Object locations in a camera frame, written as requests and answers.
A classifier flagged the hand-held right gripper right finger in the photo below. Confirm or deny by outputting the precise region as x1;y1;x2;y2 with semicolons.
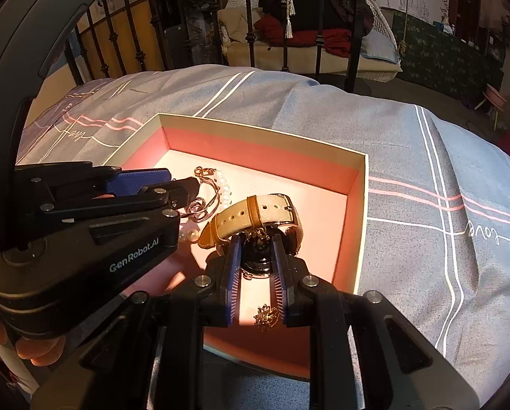
272;233;480;410

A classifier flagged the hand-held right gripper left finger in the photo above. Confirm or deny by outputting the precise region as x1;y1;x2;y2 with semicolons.
30;233;244;410

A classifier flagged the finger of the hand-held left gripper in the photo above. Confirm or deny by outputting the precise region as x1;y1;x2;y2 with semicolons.
18;162;172;201
45;177;201;225

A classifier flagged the thin metal bangle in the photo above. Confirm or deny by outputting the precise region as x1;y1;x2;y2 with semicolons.
182;166;222;223

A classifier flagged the pearl bracelet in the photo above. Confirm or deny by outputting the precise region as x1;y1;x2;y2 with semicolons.
179;170;233;243

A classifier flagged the gold ornate ring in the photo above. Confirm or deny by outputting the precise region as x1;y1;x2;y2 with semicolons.
254;303;281;333

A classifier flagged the watch with beige strap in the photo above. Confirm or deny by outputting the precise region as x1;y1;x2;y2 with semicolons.
197;193;307;280

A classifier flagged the grey box with pink lining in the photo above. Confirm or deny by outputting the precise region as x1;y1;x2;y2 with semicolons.
102;113;370;381

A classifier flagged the person's left hand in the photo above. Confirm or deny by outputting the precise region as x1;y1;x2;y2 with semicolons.
0;307;68;368

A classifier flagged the orange wooden board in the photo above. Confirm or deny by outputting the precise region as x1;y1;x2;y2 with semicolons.
78;0;164;84

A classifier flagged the white wicker swing chair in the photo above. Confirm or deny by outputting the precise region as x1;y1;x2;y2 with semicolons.
218;0;403;82

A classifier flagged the red cloth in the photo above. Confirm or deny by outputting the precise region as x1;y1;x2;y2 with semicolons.
255;17;352;56

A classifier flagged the black cloth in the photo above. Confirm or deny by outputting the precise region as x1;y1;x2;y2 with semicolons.
259;0;373;30

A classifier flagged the green patterned counter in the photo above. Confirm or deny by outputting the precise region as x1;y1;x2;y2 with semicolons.
392;11;506;99

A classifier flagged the pink stool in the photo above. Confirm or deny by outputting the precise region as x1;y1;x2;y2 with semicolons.
475;84;508;131

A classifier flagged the white tassel cord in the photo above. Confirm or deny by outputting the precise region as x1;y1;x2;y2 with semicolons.
283;0;296;39

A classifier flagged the black metal bed frame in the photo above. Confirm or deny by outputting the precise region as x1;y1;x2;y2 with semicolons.
65;0;367;92

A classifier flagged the swing rope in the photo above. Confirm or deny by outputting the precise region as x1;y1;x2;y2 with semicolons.
398;9;410;52

